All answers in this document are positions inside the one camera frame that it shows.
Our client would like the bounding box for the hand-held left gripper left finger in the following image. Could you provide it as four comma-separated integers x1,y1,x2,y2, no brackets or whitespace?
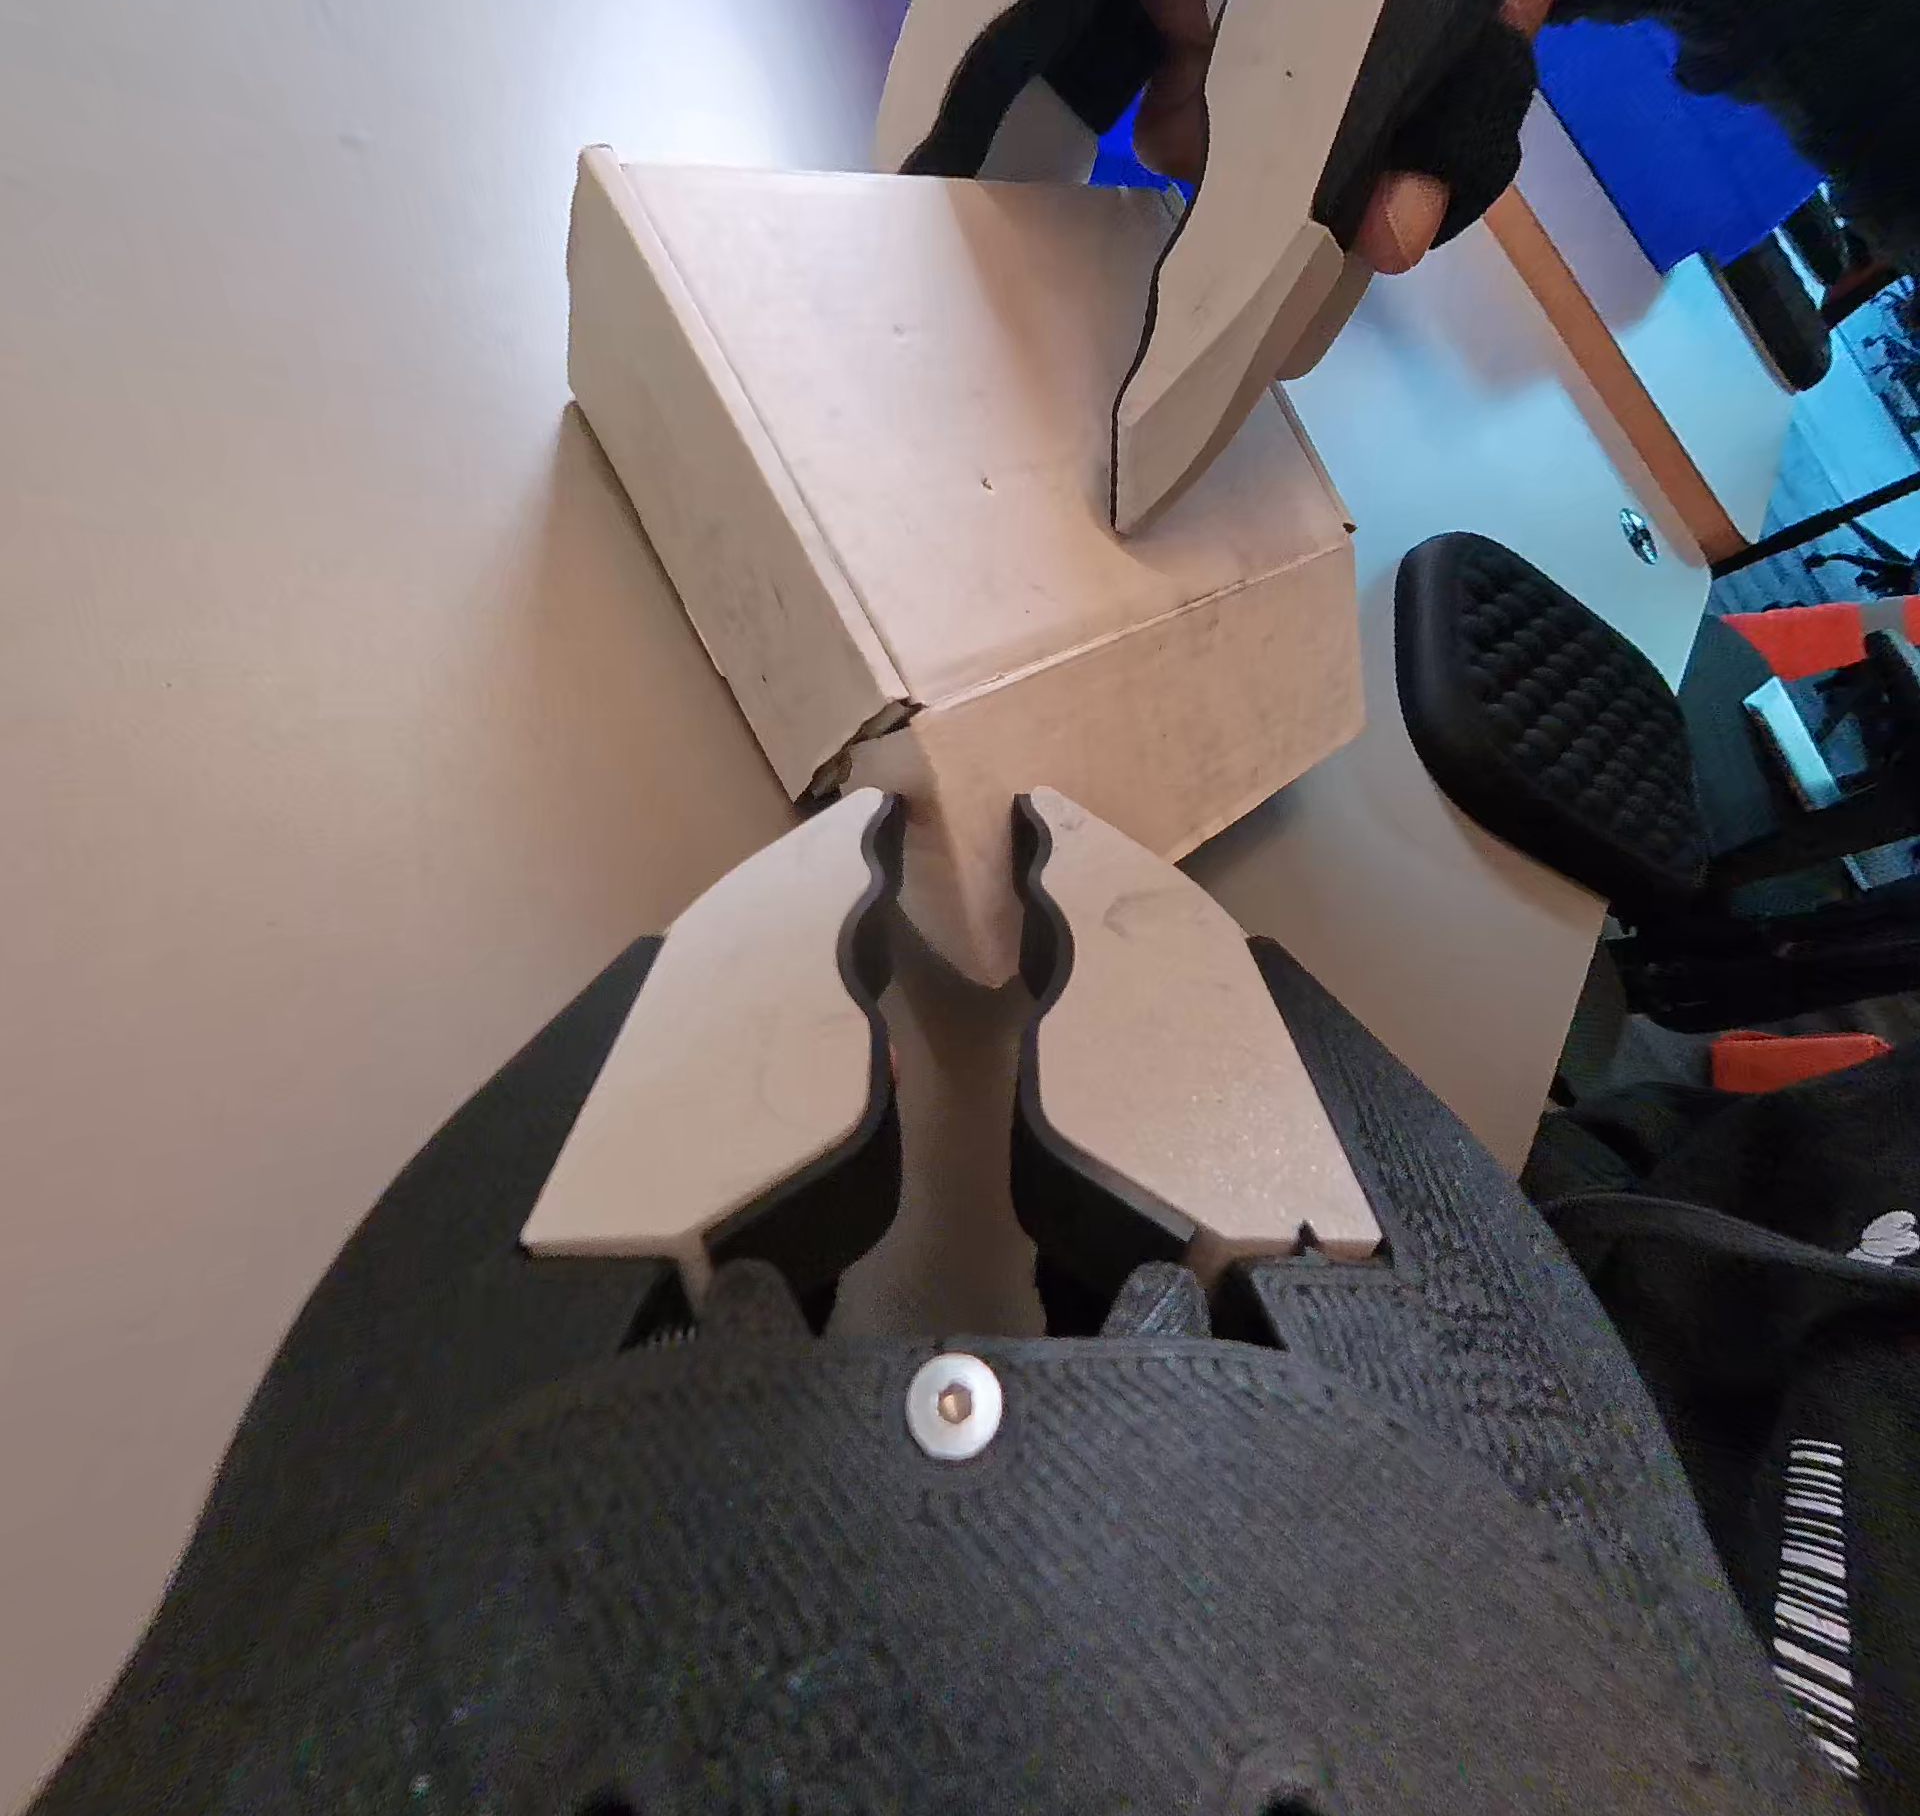
516,785,909,1304

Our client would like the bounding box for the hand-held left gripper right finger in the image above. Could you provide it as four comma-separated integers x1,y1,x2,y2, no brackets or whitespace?
1008,788,1388,1304

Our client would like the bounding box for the black textured armrest pad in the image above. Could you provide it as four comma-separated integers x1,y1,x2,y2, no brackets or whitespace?
1395,529,1716,900

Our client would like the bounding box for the person's right forearm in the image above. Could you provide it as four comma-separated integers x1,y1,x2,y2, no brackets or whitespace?
1545,0,1920,229

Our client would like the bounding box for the person's dark clothing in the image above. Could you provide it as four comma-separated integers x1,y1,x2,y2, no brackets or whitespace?
1523,1051,1920,1816

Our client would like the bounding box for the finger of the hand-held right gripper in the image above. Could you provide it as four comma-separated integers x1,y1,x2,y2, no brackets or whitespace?
1104,0,1434,537
875,0,1161,187

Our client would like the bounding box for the white cardboard mailer box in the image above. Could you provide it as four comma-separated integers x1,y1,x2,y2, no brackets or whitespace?
566,142,1367,993

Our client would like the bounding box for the desk with wooden edge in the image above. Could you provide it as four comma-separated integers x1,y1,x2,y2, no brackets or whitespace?
1485,177,1839,566

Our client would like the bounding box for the black office chair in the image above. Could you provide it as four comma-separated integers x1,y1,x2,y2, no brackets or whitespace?
1605,780,1920,1037

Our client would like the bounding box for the orange fabric strap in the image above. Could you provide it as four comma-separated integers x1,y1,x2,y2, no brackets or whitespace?
1710,1031,1896,1094
1718,592,1920,679

